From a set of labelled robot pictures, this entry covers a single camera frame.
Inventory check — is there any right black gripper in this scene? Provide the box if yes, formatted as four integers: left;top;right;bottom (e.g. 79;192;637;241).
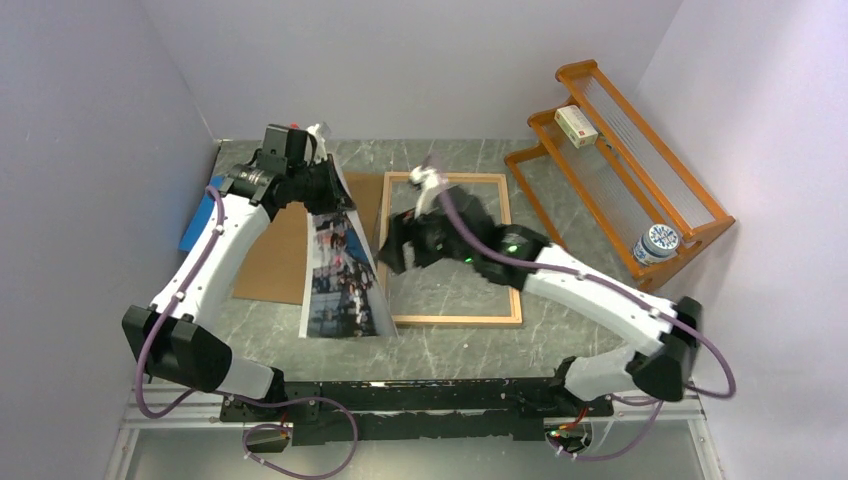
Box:
378;205;478;273

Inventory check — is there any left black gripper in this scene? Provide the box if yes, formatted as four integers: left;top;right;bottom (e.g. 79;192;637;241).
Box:
288;153;357;216

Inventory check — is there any printed photo sheet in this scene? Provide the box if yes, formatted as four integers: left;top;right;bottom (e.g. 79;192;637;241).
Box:
299;157;398;338

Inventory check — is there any light wooden picture frame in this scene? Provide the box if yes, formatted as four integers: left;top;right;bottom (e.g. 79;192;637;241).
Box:
377;172;523;328

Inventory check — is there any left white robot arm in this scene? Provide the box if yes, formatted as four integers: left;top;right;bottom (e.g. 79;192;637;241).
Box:
122;123;353;420

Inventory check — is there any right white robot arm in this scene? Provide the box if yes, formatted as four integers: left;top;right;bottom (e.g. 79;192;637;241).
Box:
378;166;702;415

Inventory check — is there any blue paper sheet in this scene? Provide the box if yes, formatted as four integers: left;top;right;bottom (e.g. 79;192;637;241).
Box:
177;190;215;253

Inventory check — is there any brown cardboard backing board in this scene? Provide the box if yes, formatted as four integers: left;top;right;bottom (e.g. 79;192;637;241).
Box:
232;171;384;305

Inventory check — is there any white red small box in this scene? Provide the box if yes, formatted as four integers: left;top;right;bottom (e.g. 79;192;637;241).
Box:
554;105;598;148

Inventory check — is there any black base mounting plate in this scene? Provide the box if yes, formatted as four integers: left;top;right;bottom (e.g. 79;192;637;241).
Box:
219;377;614;446

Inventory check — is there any orange wooden shelf rack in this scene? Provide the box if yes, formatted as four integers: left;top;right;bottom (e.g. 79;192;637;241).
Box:
504;60;736;293

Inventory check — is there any blue white ceramic jar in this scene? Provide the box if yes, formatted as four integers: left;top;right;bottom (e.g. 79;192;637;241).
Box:
632;224;681;266

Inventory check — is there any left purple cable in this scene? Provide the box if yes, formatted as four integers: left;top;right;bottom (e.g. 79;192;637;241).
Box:
134;185;359;478

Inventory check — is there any purple cable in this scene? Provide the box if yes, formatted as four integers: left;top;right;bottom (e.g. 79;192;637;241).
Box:
423;155;738;463
134;185;359;478

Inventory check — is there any aluminium rail frame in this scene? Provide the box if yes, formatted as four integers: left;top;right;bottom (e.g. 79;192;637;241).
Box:
107;384;724;479

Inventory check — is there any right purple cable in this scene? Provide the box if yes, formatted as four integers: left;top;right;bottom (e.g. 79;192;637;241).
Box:
423;155;738;463

